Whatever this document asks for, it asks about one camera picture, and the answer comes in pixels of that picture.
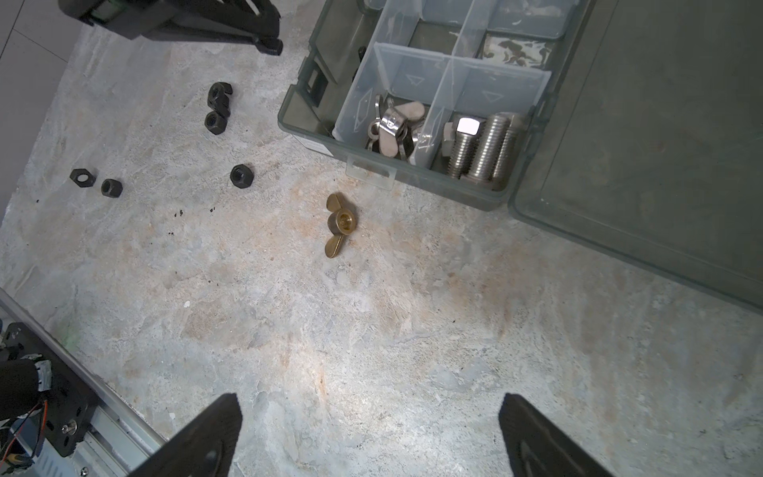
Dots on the clear compartment organizer box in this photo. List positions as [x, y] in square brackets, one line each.
[644, 118]

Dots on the flat black hex nut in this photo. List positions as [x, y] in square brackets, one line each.
[83, 178]

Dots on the black hex nut lower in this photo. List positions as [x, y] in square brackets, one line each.
[242, 176]

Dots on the silver wing nut front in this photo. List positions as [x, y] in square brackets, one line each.
[395, 130]

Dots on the black hex nut upper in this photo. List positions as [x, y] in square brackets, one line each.
[216, 123]

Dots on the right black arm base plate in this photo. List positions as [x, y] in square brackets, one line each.
[37, 385]

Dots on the small black nut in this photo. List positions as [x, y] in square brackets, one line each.
[111, 188]

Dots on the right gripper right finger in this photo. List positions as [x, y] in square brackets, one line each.
[537, 447]

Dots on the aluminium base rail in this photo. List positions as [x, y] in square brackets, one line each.
[117, 440]

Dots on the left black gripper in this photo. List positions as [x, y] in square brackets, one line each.
[255, 23]

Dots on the silver hex bolt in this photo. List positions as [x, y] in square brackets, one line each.
[460, 140]
[489, 148]
[508, 153]

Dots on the black hex nut cluster top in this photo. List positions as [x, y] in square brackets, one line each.
[219, 98]

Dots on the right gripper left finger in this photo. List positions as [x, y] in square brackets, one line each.
[205, 447]

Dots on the brass wing nuts pair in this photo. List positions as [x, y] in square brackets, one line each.
[342, 222]

